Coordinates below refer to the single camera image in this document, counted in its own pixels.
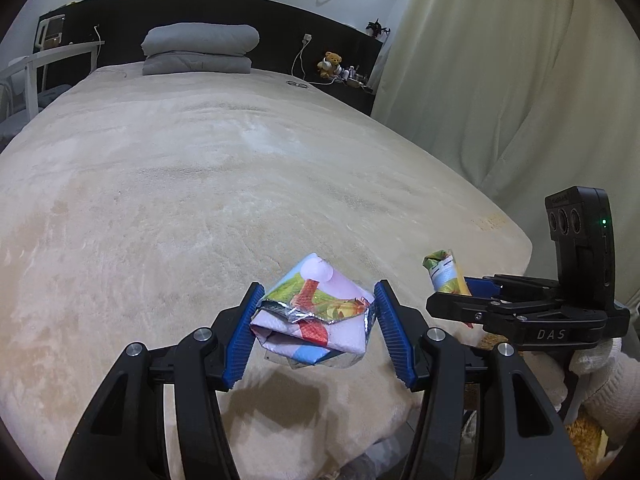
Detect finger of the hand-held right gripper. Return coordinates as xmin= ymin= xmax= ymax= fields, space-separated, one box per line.
xmin=464 ymin=274 xmax=563 ymax=303
xmin=426 ymin=290 xmax=526 ymax=333

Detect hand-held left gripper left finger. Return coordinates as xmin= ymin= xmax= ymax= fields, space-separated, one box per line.
xmin=56 ymin=282 xmax=266 ymax=480

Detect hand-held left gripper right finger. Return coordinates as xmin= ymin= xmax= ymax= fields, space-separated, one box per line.
xmin=374 ymin=280 xmax=586 ymax=480

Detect green drink carton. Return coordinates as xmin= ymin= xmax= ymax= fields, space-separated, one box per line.
xmin=422 ymin=247 xmax=473 ymax=301

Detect blue foil wrapper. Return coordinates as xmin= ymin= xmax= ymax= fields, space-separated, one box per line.
xmin=249 ymin=252 xmax=377 ymax=371

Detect clear plastic trash bag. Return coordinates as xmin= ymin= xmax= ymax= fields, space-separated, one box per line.
xmin=345 ymin=395 xmax=486 ymax=480

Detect person's right hand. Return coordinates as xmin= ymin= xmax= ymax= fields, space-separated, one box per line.
xmin=570 ymin=337 xmax=640 ymax=426

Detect cream curtain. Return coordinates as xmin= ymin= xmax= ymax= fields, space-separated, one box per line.
xmin=370 ymin=0 xmax=640 ymax=306

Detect small bottles cluster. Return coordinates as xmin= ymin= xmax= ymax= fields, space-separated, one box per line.
xmin=340 ymin=65 xmax=373 ymax=91

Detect brown teddy bear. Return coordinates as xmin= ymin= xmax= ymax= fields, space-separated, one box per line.
xmin=317 ymin=51 xmax=343 ymax=80

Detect grey stacked pillows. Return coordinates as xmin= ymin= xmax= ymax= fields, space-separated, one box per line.
xmin=141 ymin=24 xmax=261 ymax=77

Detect black headboard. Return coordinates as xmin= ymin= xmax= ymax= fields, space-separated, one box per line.
xmin=32 ymin=0 xmax=385 ymax=117

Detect white wooden chair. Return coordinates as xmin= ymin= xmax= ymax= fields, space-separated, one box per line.
xmin=0 ymin=40 xmax=106 ymax=141

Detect white chair back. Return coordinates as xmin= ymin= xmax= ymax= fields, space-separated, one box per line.
xmin=37 ymin=12 xmax=67 ymax=52

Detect white charger cable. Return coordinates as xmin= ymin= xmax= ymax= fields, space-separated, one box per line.
xmin=291 ymin=34 xmax=313 ymax=81

